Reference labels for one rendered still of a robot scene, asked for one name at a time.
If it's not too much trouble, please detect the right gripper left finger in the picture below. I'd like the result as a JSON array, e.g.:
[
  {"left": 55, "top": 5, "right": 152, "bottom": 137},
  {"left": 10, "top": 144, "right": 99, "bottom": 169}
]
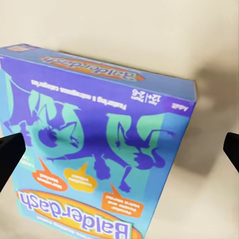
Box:
[{"left": 0, "top": 132, "right": 26, "bottom": 192}]

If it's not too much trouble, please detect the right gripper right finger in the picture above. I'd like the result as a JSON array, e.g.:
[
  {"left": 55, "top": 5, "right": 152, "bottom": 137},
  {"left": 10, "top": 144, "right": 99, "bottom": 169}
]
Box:
[{"left": 223, "top": 132, "right": 239, "bottom": 172}]

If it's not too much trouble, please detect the board game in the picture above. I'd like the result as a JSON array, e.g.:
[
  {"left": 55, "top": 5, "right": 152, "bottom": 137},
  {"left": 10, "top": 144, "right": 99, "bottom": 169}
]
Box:
[{"left": 0, "top": 43, "right": 197, "bottom": 239}]

